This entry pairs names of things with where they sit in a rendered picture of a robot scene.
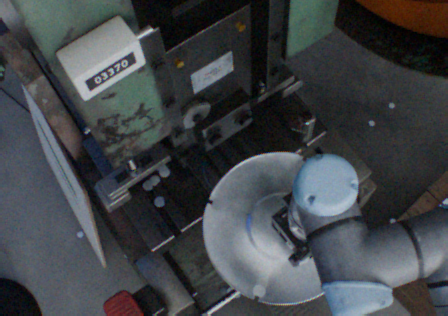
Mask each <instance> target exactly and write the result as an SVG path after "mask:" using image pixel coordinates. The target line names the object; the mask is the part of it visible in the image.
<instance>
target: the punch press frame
mask: <svg viewBox="0 0 448 316"><path fill-rule="evenodd" d="M338 1H339V0H284V3H285V4H284V11H283V27H282V37H283V38H282V43H281V52H280V55H281V58H283V60H285V61H286V60H288V59H289V58H291V57H292V56H295V55H296V54H297V53H299V52H300V51H303V49H306V48H307V47H309V46H310V45H313V43H315V42H317V41H319V40H320V39H322V38H323V37H325V36H326V35H328V34H330V33H332V32H333V27H334V22H335V19H336V16H335V15H336V13H337V7H338V4H339V3H338ZM0 16H1V18H2V19H3V21H4V23H6V25H7V27H8V29H9V30H10V31H11V33H12V34H13V36H14V37H15V39H16V41H18V44H20V46H21V48H23V50H25V49H26V48H27V47H29V49H30V50H31V51H33V50H35V49H36V48H39V49H40V51H41V52H42V54H43V55H44V57H45V58H46V60H47V61H46V62H47V64H46V65H45V68H46V69H47V71H48V73H49V74H52V72H53V73H54V74H55V75H56V77H57V78H58V80H59V81H60V83H61V84H62V86H63V88H64V90H65V92H67V95H68V96H69V98H70V99H71V101H72V102H73V104H74V105H75V107H76V109H77V111H79V114H80V115H81V117H82V119H83V121H84V122H85V124H86V125H87V127H85V128H83V131H84V132H85V135H87V134H88V133H89V132H91V134H93V136H94V138H95V139H96V141H97V142H98V145H100V148H101V149H102V150H103V152H104V153H105V156H107V158H108V160H109V161H110V163H111V164H112V167H113V168H114V169H115V170H116V169H117V168H118V167H121V166H122V165H123V164H125V163H126V162H127V161H129V160H131V159H133V158H134V157H135V156H137V155H139V153H142V152H143V151H144V150H147V148H149V147H151V146H152V145H155V143H157V142H159V141H160V140H161V139H163V138H165V137H166V136H168V135H169V134H170V133H172V130H171V128H170V126H169V122H168V119H167V116H166V112H165V110H164V105H163V103H162V101H161V97H160V94H159V90H158V88H157V83H156V81H155V76H154V74H153V72H152V68H151V66H150V61H149V59H148V55H147V52H146V48H145V46H144V42H143V40H142V39H141V40H139V44H140V46H141V50H142V52H143V56H144V59H145V64H144V65H142V66H140V67H139V68H138V69H135V71H133V72H131V73H129V74H128V75H126V76H124V78H121V79H120V80H119V81H117V82H115V83H114V84H112V85H110V86H109V87H107V88H106V89H103V90H102V91H101V92H99V93H98V94H96V95H94V96H93V97H92V98H89V99H88V100H86V101H85V100H84V99H82V96H80V94H79V92H78V90H77V89H76V87H75V86H74V84H73V83H72V81H71V80H70V78H69V77H68V75H67V73H66V71H65V69H64V68H63V66H62V65H61V62H59V60H58V57H57V56H56V52H57V51H58V50H61V49H62V48H64V47H65V46H67V45H69V44H70V43H72V42H74V41H75V40H76V39H79V38H80V37H81V36H84V35H85V34H87V33H89V32H90V31H92V30H94V28H97V27H99V26H100V25H102V24H104V23H106V22H107V21H109V20H111V19H112V18H114V17H116V16H120V17H121V18H122V20H123V21H125V23H126V24H127V26H128V27H129V29H131V31H132V32H133V33H136V32H137V31H140V29H139V27H138V22H137V18H136V16H135V12H134V10H133V6H132V4H131V0H0ZM168 251H169V253H170V254H171V255H172V257H173V259H175V261H176V263H177V264H178V266H179V267H180V268H181V270H182V271H183V272H184V274H185V276H186V278H188V280H189V282H190V283H191V284H192V286H193V287H194V288H195V290H196V291H197V293H198V294H201V293H202V292H204V291H205V290H207V289H208V288H210V287H211V286H212V285H219V284H220V283H222V282H223V281H224V280H223V278H222V277H221V276H220V274H218V272H217V271H216V269H215V267H214V266H213V264H212V262H211V261H210V257H209V256H208V254H207V250H206V247H205V244H204V235H203V227H201V229H198V230H197V231H196V232H194V233H193V234H191V235H190V236H189V237H187V238H185V239H184V240H182V242H179V243H178V244H176V245H175V246H173V247H172V248H171V249H169V250H168ZM239 294H241V293H239V292H237V291H236V290H234V289H233V290H231V291H230V292H229V293H227V294H225V295H224V296H222V297H221V299H218V300H217V301H216V302H214V303H213V304H211V305H210V306H208V307H206V309H203V313H208V315H211V314H212V313H214V312H215V311H217V310H218V309H220V308H221V307H223V305H226V303H229V301H231V300H232V299H234V298H236V296H239Z"/></svg>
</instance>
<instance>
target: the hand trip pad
mask: <svg viewBox="0 0 448 316"><path fill-rule="evenodd" d="M103 310H104V312H105V313H106V315H107V316H143V312H142V310H141V308H140V307H139V305H138V304H137V303H136V301H135V299H134V298H133V296H132V294H131V293H130V292H129V291H126V290H122V291H119V292H118V293H116V294H115V295H113V296H111V298H108V299H107V300H106V301H105V302H104V304H103Z"/></svg>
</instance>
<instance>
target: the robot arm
mask: <svg viewBox="0 0 448 316"><path fill-rule="evenodd" d="M357 192H358V179H357V174H356V172H355V170H354V169H353V166H351V164H349V162H348V161H346V160H345V159H344V158H342V157H340V156H337V155H334V154H330V153H323V154H317V155H316V156H313V157H311V158H310V159H308V160H307V161H306V162H305V163H304V164H303V165H302V166H301V167H300V170H299V171H298V173H297V176H295V178H294V182H293V185H292V192H291V193H288V194H287V195H286V196H284V197H283V199H282V201H283V203H284V204H285V207H282V209H280V211H278V212H277V213H275V214H274V215H272V216H271V227H272V228H273V230H274V231H275V232H276V234H278V236H280V238H281V239H282V240H283V242H284V243H287V245H288V247H289V248H291V250H292V252H293V254H291V255H290V256H289V258H287V260H288V261H289V262H290V264H291V265H292V267H297V266H299V265H301V264H304V263H305V262H307V261H309V260H310V259H311V258H313V260H314V265H315V267H316V270H317V272H318V276H319V278H320V283H321V284H322V285H320V286H321V289H322V290H323V291H324V293H325V296H326V298H327V301H328V303H329V306H330V308H331V311H332V314H333V315H334V316H363V315H365V314H368V313H371V312H374V311H376V310H380V309H382V308H385V307H388V306H389V305H391V304H392V302H393V296H392V291H393V290H392V288H394V287H398V286H400V285H403V284H407V283H409V282H411V281H416V280H418V279H420V278H424V280H425V283H426V285H427V288H428V289H429V292H430V296H431V298H432V301H433V304H434V306H435V310H436V312H437V315H438V316H448V205H444V206H443V205H441V206H438V207H435V209H433V210H430V211H427V212H423V213H421V214H419V215H415V216H411V217H409V218H407V219H403V220H400V221H398V222H393V223H390V224H388V225H383V226H381V227H378V228H374V229H372V230H370V231H369V230H368V227H367V226H366V222H365V221H364V217H362V213H361V212H360V208H359V207H358V203H357V201H356V198H357ZM283 210H284V211H283ZM274 223H275V224H276V226H277V227H278V228H279V229H277V228H276V227H275V226H274ZM309 258H310V259H309Z"/></svg>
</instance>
